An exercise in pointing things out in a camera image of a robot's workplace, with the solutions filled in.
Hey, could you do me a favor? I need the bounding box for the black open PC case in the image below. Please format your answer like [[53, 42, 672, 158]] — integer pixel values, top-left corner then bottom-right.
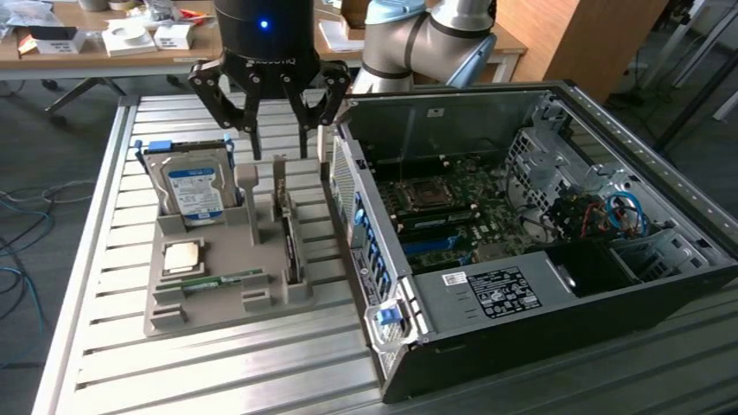
[[315, 80, 738, 405]]

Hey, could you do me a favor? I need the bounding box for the white box with round roll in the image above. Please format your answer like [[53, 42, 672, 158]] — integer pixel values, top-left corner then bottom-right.
[[101, 21, 157, 58]]

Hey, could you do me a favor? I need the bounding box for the hard disk in blue carrier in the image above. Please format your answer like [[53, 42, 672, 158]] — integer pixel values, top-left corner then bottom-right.
[[132, 133, 247, 227]]

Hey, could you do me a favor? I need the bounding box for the white floor cable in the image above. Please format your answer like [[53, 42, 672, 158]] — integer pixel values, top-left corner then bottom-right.
[[0, 178, 97, 205]]

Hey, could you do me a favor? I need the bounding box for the wooden desk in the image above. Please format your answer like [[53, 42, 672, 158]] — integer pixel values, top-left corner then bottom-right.
[[0, 0, 529, 83]]

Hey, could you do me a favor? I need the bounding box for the metal CPU socket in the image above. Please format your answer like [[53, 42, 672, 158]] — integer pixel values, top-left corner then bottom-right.
[[403, 179, 456, 208]]

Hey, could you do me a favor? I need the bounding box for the brown cardboard box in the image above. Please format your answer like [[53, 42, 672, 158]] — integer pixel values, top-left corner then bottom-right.
[[339, 0, 373, 29]]

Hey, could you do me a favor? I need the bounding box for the grey plastic parts rack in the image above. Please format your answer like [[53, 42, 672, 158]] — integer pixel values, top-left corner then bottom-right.
[[141, 163, 324, 339]]

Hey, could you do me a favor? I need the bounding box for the small white labelled box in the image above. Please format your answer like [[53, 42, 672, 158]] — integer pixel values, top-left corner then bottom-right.
[[153, 23, 194, 51]]

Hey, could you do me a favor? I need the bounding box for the grey power supply unit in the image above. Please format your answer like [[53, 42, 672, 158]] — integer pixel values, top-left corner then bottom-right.
[[409, 252, 577, 336]]

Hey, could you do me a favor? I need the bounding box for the Nvidia graphics card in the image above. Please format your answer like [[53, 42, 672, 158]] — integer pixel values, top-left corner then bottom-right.
[[268, 156, 304, 287]]

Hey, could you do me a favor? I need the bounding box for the white box with black lid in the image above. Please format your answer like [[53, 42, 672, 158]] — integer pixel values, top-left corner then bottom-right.
[[26, 25, 88, 55]]

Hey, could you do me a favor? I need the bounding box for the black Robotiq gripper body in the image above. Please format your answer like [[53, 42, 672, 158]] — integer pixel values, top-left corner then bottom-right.
[[212, 0, 323, 101]]

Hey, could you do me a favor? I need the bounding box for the grey metal disk bay cage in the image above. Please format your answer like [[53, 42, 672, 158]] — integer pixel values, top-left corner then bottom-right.
[[504, 103, 598, 208]]

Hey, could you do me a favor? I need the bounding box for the blue floor cable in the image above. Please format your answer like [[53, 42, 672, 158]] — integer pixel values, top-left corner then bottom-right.
[[0, 196, 56, 369]]

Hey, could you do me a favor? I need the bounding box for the green RAM stick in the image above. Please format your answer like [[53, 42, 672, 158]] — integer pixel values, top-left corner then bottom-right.
[[156, 268, 265, 291]]

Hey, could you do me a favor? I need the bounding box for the coloured power wire bundle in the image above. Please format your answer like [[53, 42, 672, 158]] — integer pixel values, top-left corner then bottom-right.
[[549, 189, 612, 243]]

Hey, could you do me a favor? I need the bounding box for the black plastic bay box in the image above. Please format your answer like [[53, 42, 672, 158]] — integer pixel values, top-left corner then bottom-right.
[[544, 239, 642, 299]]

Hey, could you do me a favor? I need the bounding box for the wooden cabinet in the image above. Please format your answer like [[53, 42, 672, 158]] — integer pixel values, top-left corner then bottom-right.
[[495, 0, 670, 105]]

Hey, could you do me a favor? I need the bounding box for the blue expansion slot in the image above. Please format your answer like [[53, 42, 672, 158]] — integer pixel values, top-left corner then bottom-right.
[[403, 239, 461, 257]]

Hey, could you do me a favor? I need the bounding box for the CPU chip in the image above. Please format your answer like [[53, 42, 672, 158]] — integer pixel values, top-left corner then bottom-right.
[[161, 241, 202, 276]]

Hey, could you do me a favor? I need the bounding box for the white paper stack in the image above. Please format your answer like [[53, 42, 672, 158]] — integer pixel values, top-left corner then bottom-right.
[[317, 19, 365, 53]]

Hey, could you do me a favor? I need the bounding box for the blue disk wire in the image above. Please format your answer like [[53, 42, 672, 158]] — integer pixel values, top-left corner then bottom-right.
[[604, 191, 651, 238]]

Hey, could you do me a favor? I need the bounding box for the green Dell motherboard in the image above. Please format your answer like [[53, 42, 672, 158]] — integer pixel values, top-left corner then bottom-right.
[[373, 155, 555, 276]]

